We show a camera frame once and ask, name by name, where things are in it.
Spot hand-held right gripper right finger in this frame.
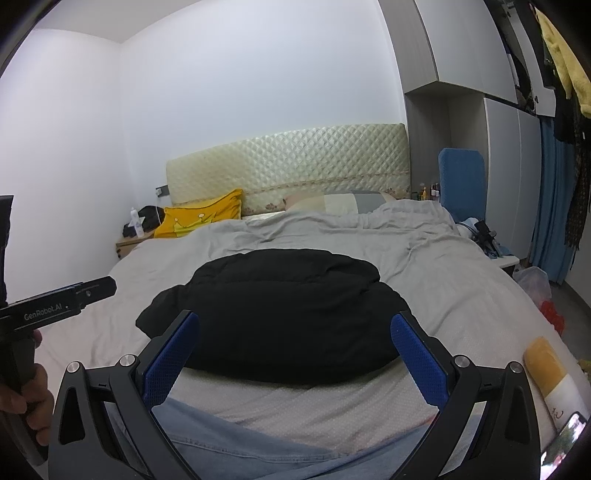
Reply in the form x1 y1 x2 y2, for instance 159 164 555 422
390 310 541 480

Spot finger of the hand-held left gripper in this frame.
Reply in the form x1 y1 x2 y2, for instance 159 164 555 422
74 275 117 312

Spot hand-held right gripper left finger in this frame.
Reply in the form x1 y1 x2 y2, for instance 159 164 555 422
48 310 201 480

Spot black puffer jacket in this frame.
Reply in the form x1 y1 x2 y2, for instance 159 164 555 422
135 248 416 387

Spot dark hanging clothes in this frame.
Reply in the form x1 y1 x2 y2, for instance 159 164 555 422
551 88 591 252

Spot person's left hand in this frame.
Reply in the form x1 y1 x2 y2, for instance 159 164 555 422
0 329 58 446

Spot wooden nightstand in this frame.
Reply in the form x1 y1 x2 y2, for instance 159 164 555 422
115 231 155 262

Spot bed with grey sheet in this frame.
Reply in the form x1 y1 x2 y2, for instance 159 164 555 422
37 198 583 480

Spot black bag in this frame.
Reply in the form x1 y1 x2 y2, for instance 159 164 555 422
122 205 166 238

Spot person's blue jeans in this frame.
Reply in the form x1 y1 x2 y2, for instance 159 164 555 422
104 397 462 480

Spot yellow crown print pillow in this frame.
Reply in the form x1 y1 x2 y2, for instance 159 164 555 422
153 188 244 239

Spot yellow white bolster pillow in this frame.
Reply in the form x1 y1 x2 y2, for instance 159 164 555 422
524 337 579 422

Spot white plastic bag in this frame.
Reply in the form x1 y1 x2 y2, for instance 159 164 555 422
512 266 553 306

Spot red crumpled bag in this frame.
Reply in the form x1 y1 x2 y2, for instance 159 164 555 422
540 300 567 336

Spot grey cream striped pillow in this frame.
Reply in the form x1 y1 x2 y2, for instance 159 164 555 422
323 191 398 216

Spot smartphone with lit screen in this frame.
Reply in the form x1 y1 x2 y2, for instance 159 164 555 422
540 411 591 480

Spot blue covered chair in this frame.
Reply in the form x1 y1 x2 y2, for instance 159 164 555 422
438 148 485 222

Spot beige pillow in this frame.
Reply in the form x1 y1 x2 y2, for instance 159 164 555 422
283 194 327 213

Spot blue curtain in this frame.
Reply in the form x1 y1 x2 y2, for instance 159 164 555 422
529 117 580 284

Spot cream quilted headboard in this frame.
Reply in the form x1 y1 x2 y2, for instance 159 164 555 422
165 122 411 216

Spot white grey wardrobe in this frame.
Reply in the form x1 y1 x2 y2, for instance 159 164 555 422
404 0 543 278

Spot yellow hanging garment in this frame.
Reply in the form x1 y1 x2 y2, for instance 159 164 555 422
536 7 591 117

